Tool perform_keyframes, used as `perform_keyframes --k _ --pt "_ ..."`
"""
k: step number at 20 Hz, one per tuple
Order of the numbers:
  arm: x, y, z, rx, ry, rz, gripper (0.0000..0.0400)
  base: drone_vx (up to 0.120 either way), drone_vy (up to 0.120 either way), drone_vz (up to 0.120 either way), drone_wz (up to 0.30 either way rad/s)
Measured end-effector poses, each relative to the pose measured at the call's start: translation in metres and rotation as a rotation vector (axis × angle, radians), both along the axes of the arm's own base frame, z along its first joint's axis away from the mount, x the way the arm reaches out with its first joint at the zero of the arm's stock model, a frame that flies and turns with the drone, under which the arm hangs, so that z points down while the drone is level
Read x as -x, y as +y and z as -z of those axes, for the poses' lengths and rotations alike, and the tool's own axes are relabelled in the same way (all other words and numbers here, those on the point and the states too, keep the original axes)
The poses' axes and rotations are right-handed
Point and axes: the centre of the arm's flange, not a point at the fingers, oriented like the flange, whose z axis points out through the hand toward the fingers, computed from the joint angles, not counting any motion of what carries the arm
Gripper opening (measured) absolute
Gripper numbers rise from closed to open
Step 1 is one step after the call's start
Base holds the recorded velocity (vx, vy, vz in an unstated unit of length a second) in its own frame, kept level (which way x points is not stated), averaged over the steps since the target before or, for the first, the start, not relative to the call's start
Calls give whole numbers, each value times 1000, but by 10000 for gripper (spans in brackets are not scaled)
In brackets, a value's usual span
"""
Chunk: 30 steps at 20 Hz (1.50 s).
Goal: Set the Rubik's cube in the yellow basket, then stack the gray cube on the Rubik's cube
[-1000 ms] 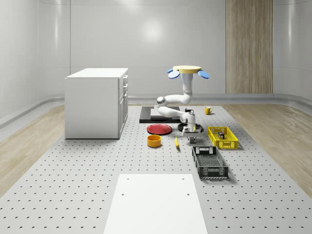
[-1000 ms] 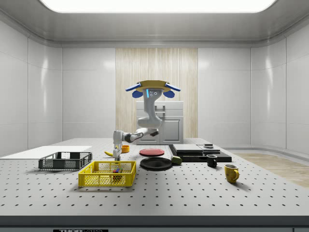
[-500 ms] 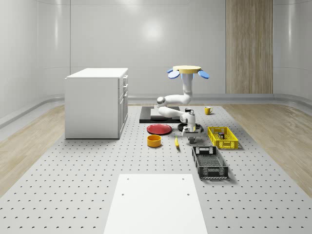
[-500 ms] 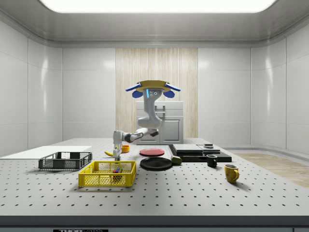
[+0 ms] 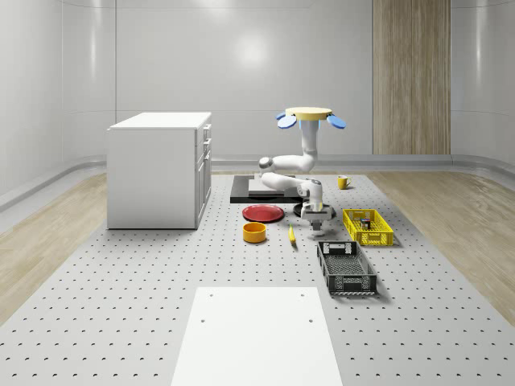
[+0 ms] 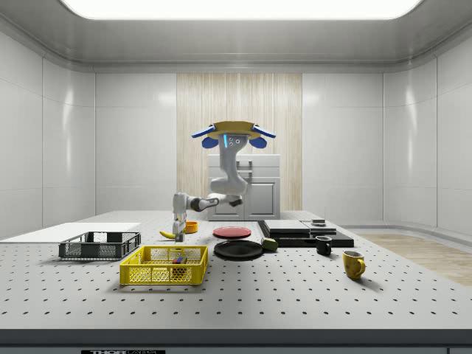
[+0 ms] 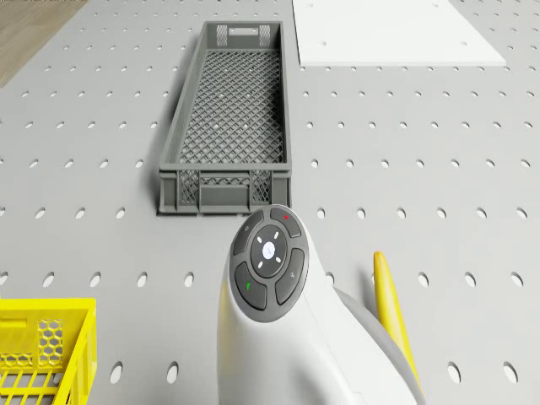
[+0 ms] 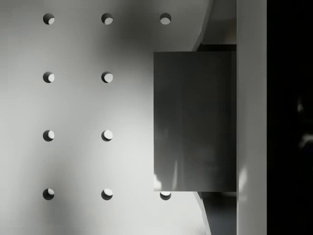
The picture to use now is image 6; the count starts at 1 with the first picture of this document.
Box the yellow mug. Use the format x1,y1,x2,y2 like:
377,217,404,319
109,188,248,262
342,250,367,280

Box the white cabinet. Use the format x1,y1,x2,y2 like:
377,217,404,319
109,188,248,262
206,153,282,222

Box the dark grey basket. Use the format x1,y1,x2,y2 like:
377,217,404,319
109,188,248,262
58,231,142,262

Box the red plate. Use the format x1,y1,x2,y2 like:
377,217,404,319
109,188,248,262
212,226,252,240

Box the black plate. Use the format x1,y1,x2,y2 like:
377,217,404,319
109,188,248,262
212,240,264,260

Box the white board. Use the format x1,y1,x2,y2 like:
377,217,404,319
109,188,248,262
0,221,143,244

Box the black mug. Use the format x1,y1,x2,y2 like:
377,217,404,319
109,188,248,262
315,235,333,257

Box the yellow basket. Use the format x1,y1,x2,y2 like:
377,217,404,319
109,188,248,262
119,245,209,286

